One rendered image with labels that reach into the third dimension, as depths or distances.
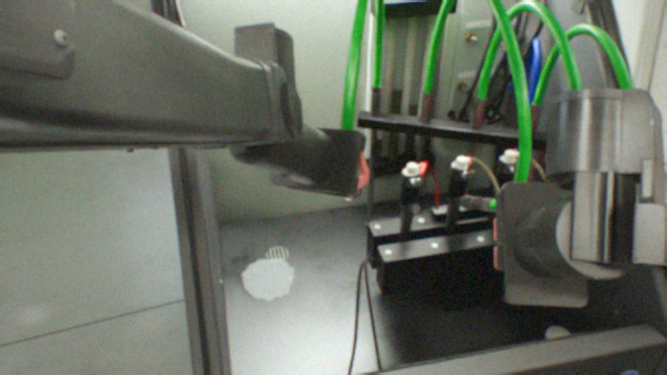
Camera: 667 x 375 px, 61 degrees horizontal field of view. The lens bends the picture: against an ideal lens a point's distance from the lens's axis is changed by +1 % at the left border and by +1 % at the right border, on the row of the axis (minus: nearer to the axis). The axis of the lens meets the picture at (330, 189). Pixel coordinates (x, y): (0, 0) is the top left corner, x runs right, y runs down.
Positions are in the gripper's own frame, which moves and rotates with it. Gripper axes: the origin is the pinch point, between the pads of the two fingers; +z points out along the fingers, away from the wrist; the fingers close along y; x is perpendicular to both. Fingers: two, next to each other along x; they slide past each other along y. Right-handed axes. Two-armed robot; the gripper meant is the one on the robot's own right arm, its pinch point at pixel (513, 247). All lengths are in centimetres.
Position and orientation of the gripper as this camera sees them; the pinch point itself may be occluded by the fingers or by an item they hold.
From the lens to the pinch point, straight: 58.7
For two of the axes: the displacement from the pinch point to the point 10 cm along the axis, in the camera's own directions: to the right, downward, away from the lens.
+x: -10.0, -0.3, 0.4
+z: 0.3, 1.4, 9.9
